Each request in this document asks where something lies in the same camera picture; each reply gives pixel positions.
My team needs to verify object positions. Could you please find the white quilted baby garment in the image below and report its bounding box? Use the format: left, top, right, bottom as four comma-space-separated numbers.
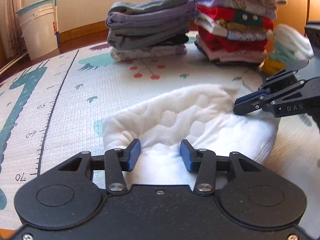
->
102, 84, 279, 187

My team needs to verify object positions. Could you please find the yellow teal white clothes pile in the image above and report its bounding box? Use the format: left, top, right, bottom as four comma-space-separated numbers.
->
261, 24, 314, 76

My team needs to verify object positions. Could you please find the colourful folded clothes stack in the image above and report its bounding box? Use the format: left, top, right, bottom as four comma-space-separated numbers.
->
191, 0, 287, 64

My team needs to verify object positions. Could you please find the grey purple folded clothes stack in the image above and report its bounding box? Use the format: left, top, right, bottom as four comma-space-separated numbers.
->
105, 0, 197, 62

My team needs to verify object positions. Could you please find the cartoon giraffe play mat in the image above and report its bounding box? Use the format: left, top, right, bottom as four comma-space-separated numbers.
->
1, 36, 319, 238

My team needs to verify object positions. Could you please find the white plastic bucket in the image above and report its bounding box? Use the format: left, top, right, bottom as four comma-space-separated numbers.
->
17, 0, 58, 60

